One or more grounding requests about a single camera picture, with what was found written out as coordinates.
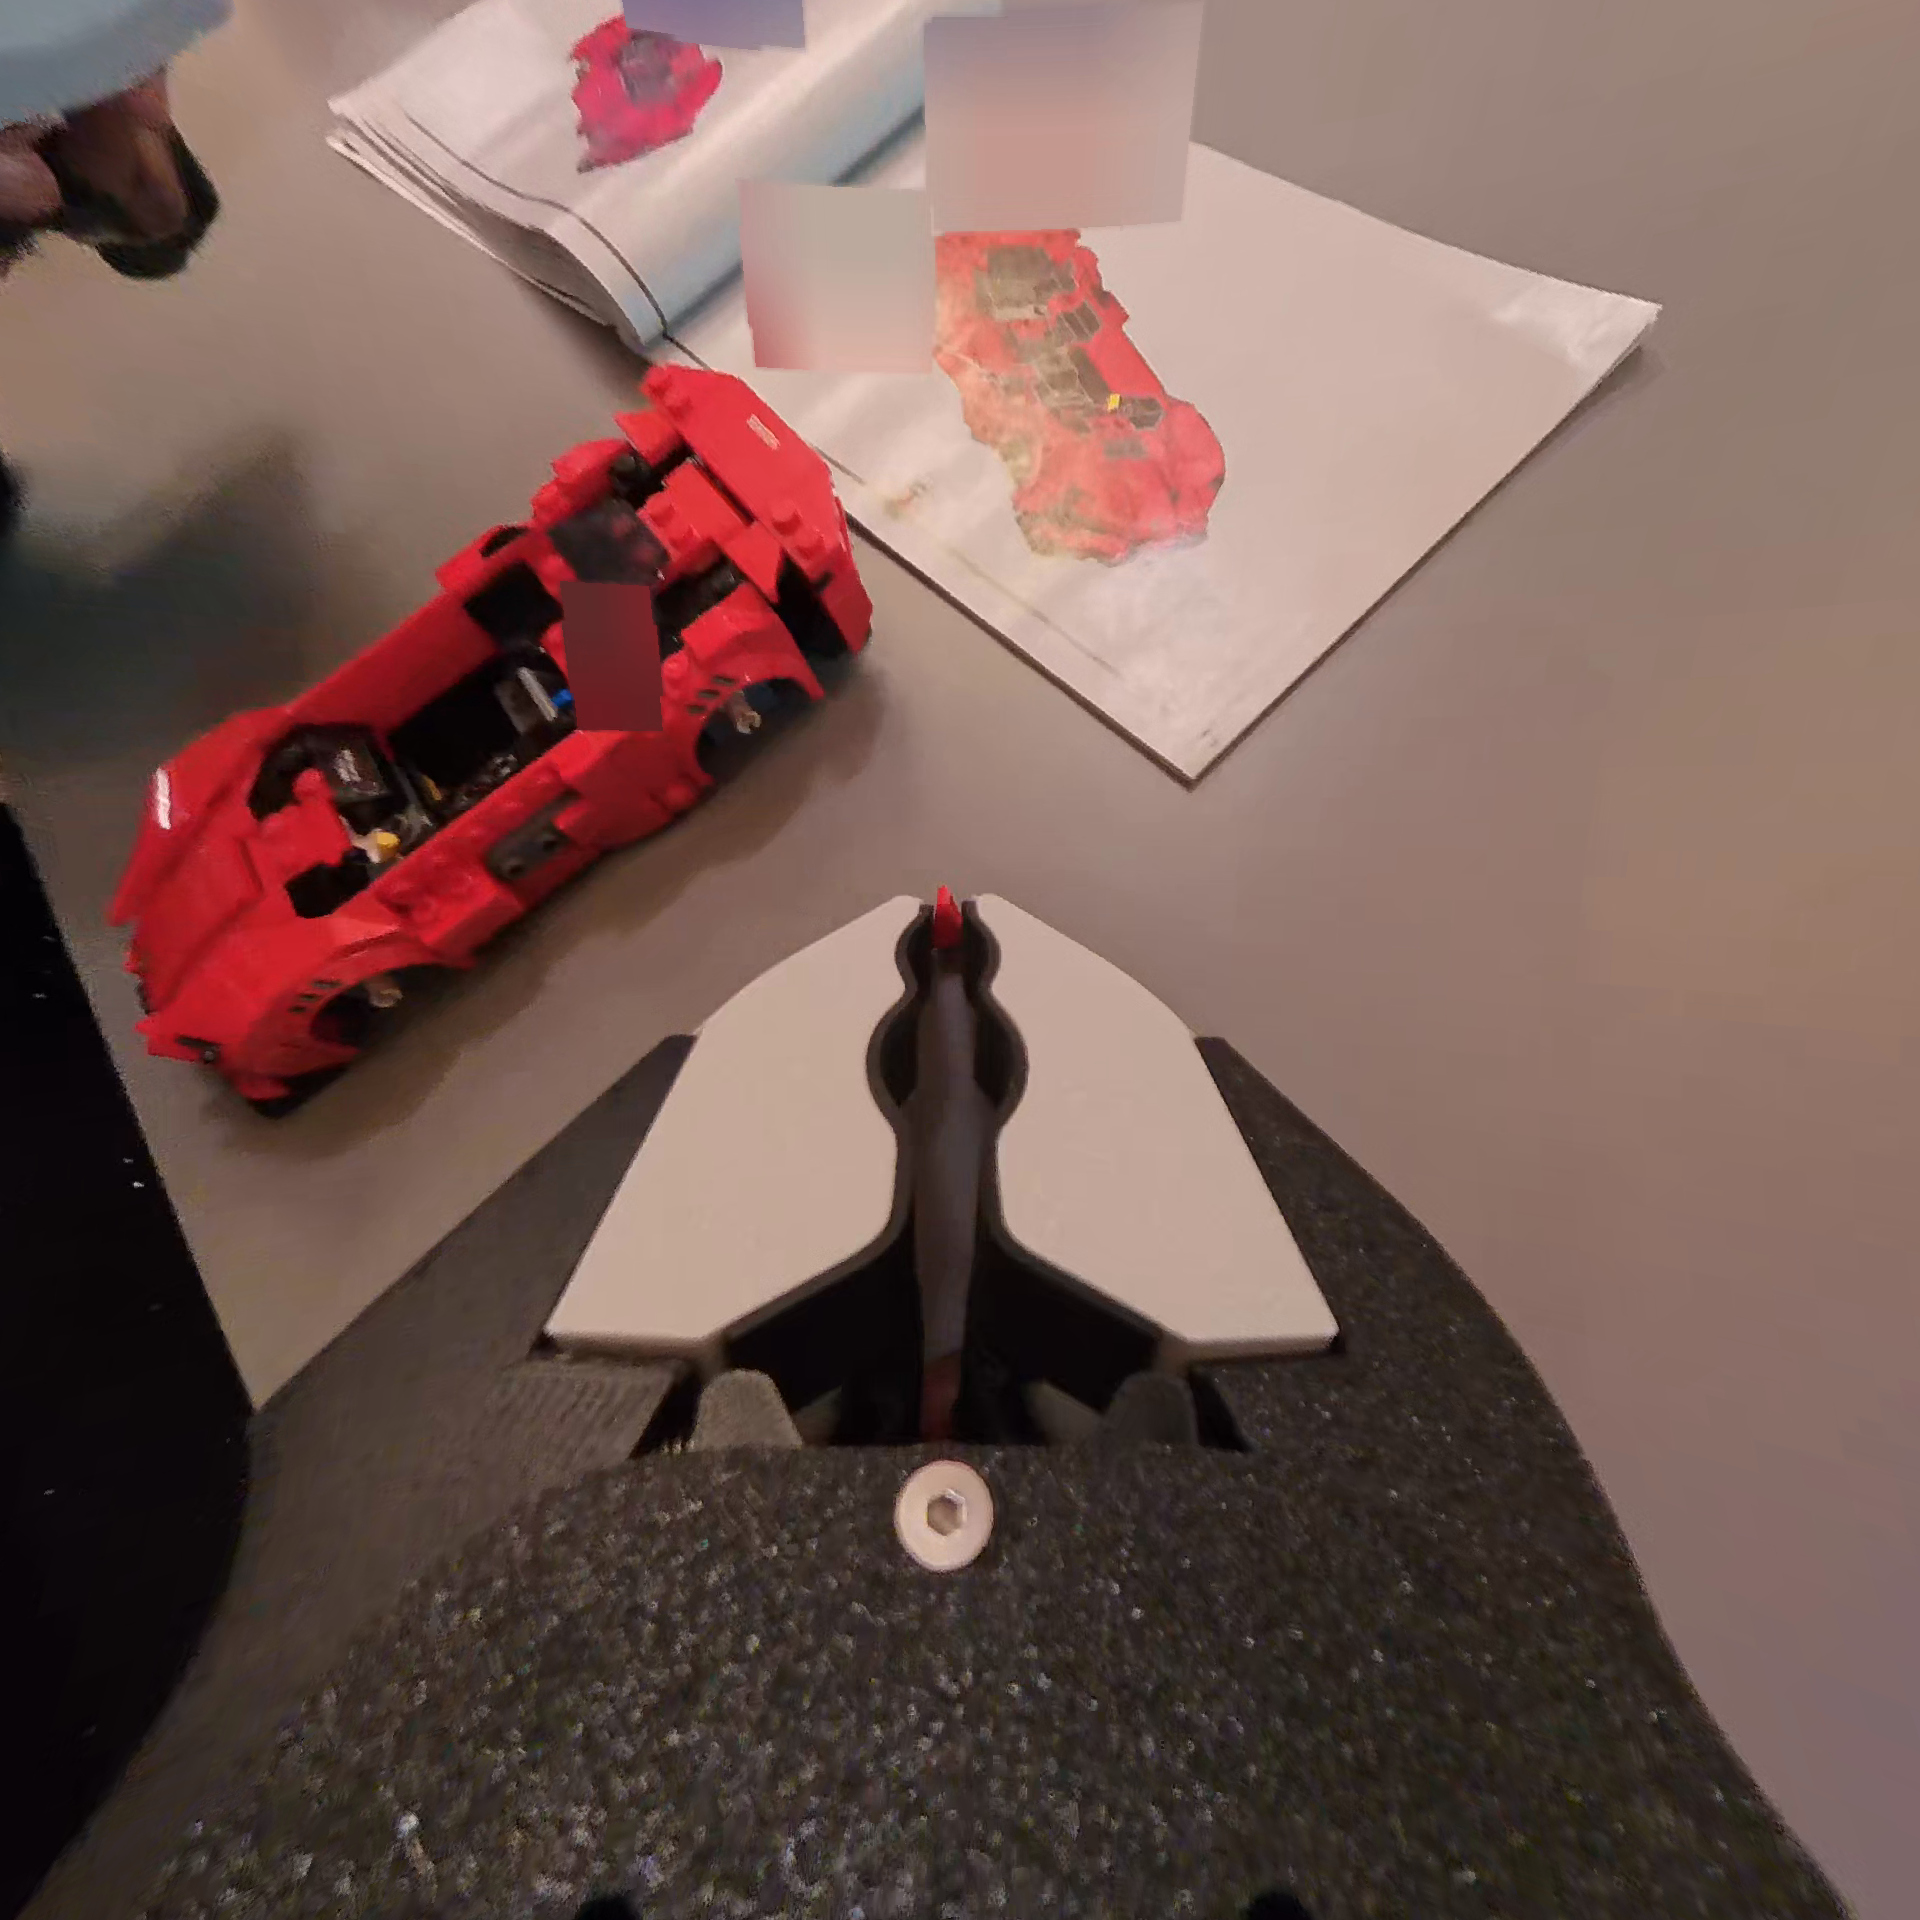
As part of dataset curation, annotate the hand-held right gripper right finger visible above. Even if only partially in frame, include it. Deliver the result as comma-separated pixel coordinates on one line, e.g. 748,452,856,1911
960,894,1344,1371

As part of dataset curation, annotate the red lego car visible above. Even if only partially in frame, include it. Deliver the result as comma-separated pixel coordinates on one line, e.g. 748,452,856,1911
108,366,873,1115

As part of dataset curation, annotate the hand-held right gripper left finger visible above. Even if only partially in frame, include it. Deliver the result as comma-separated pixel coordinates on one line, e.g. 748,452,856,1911
545,897,944,1377

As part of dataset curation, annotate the lego instruction booklet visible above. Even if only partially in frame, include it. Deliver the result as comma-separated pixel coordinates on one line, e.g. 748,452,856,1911
328,0,1667,786

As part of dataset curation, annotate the person's left forearm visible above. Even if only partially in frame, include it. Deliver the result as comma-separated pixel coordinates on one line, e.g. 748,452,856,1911
0,0,229,124

